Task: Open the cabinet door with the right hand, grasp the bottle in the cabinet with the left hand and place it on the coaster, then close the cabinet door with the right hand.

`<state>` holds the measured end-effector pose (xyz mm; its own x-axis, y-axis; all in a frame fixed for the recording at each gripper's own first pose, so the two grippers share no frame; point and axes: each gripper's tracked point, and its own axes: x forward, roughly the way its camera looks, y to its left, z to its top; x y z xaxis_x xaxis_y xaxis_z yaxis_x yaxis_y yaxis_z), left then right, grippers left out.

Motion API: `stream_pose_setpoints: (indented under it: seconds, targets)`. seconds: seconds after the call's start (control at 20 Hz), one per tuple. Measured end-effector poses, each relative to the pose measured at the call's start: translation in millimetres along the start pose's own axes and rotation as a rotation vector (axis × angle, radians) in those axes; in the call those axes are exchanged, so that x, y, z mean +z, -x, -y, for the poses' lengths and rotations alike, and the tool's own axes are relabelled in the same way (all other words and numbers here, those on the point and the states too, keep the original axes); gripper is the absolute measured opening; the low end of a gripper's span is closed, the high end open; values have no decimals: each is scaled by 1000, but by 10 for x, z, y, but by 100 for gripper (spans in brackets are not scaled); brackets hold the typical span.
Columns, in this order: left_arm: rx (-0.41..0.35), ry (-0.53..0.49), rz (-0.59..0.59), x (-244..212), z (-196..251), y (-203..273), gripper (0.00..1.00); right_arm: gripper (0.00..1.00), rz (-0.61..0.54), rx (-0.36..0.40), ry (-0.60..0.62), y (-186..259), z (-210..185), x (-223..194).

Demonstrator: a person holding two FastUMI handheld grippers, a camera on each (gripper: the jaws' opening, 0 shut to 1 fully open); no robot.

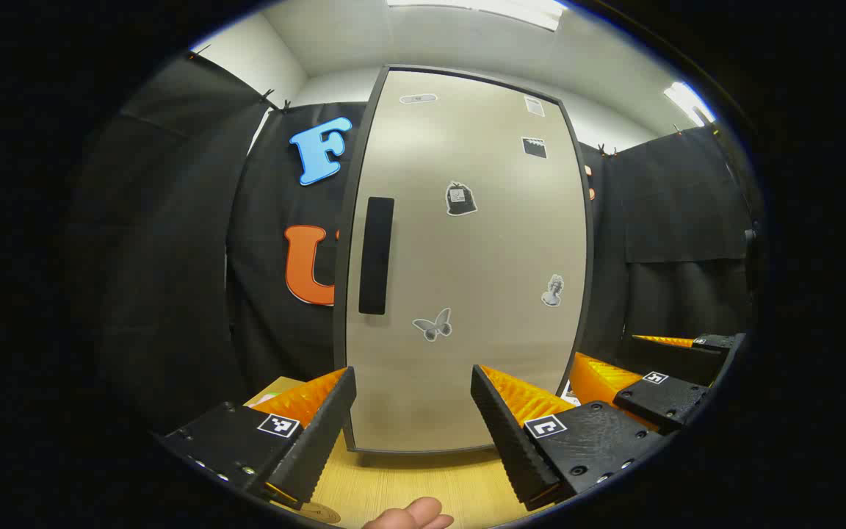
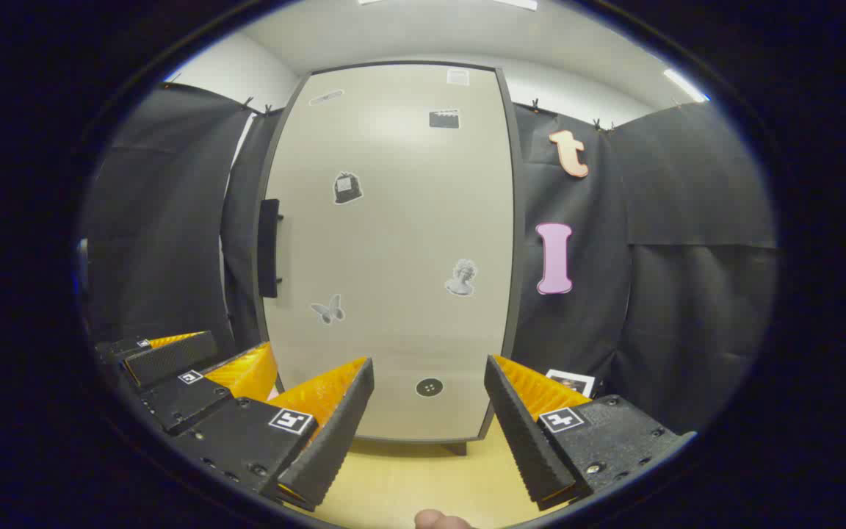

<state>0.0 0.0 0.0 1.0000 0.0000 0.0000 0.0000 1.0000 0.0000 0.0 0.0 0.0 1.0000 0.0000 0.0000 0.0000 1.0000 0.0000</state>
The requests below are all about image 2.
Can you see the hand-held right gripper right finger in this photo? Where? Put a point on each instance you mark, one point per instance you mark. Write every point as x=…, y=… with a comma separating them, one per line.
x=526, y=441

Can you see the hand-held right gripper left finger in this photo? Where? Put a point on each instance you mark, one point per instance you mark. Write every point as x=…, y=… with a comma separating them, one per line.
x=320, y=441

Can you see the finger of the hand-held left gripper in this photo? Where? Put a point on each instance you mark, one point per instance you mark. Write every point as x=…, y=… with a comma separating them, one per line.
x=188, y=402
x=173, y=360

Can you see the dark grey cabinet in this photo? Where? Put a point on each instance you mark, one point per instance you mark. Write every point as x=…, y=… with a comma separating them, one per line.
x=514, y=257

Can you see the white portrait cover book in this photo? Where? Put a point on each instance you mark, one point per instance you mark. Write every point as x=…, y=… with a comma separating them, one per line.
x=573, y=382

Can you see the black backdrop cloth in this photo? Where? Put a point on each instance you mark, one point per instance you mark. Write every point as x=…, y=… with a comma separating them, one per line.
x=687, y=294

